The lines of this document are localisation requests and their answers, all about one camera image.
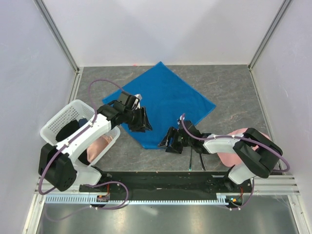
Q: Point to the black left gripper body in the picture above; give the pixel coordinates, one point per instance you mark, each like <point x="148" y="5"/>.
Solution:
<point x="133" y="115"/>

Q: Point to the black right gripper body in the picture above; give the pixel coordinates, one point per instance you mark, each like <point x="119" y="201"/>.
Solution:
<point x="178" y="139"/>

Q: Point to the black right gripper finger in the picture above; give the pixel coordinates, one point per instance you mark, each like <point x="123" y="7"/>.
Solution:
<point x="174" y="148"/>
<point x="166" y="141"/>

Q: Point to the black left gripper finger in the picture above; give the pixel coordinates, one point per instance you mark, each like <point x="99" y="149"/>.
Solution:
<point x="137" y="127"/>
<point x="145" y="125"/>

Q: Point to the blue cloth napkin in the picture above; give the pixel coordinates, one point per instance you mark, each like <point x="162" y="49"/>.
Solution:
<point x="166" y="97"/>

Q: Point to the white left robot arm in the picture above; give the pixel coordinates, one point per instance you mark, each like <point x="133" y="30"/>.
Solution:
<point x="59" y="163"/>

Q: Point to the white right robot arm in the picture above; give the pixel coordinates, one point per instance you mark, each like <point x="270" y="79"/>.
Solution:
<point x="258" y="154"/>

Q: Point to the iridescent rainbow fork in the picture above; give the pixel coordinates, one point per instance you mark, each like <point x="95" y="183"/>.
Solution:
<point x="190" y="160"/>

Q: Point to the silver table knife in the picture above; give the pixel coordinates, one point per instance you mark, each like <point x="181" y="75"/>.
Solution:
<point x="202" y="162"/>

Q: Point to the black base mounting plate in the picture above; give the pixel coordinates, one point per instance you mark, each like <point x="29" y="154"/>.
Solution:
<point x="167" y="185"/>

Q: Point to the navy cloth in basket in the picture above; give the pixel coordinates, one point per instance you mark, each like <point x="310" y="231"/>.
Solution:
<point x="82" y="122"/>

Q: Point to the pink cap in basket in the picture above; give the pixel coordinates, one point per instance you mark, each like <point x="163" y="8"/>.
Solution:
<point x="97" y="147"/>

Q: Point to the black cloth in basket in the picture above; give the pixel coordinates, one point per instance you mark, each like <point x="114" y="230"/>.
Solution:
<point x="67" y="130"/>

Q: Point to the white plastic perforated basket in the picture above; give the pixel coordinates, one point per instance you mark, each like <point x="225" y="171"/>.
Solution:
<point x="75" y="110"/>

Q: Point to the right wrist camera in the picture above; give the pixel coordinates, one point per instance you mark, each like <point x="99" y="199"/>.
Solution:
<point x="186" y="126"/>

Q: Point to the light blue cable duct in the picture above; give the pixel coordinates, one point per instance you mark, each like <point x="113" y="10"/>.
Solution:
<point x="97" y="200"/>

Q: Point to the left aluminium frame post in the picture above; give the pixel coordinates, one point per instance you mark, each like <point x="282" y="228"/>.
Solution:
<point x="56" y="33"/>

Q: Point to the aluminium frame post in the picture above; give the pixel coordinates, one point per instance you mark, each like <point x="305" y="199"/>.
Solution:
<point x="56" y="33"/>
<point x="269" y="33"/>

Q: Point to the right aluminium frame post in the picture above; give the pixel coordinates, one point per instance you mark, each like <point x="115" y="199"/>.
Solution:
<point x="269" y="33"/>

